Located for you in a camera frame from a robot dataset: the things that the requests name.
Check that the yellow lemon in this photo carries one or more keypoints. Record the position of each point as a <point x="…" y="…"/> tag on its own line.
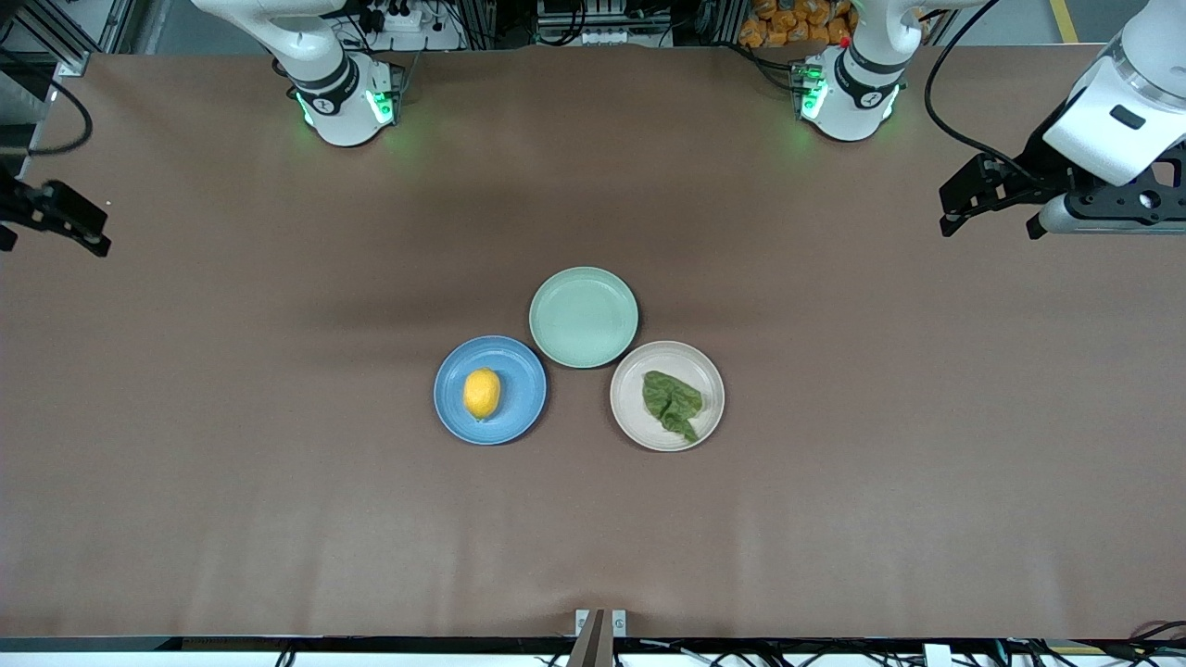
<point x="482" y="393"/>

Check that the blue plate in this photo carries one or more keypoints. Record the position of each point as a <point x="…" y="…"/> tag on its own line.
<point x="519" y="394"/>

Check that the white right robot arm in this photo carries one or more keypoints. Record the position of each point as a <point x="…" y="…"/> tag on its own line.
<point x="338" y="102"/>

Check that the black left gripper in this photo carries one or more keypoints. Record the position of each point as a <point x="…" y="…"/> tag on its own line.
<point x="1035" y="163"/>

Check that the green lettuce leaf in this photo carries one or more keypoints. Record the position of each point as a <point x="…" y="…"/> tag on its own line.
<point x="672" y="403"/>

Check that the white power strip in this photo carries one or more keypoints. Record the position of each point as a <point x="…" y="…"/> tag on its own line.
<point x="400" y="17"/>

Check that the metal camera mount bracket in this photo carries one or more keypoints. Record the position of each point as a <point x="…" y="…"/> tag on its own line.
<point x="600" y="635"/>

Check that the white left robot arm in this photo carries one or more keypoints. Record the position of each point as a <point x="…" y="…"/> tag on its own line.
<point x="857" y="97"/>

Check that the bag of orange items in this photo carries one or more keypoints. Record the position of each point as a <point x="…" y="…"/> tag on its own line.
<point x="797" y="23"/>

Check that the beige plate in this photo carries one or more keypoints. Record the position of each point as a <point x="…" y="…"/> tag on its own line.
<point x="630" y="408"/>

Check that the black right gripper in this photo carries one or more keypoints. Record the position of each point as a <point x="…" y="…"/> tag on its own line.
<point x="20" y="206"/>

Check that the mint green plate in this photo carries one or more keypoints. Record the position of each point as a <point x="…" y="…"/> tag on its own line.
<point x="584" y="317"/>

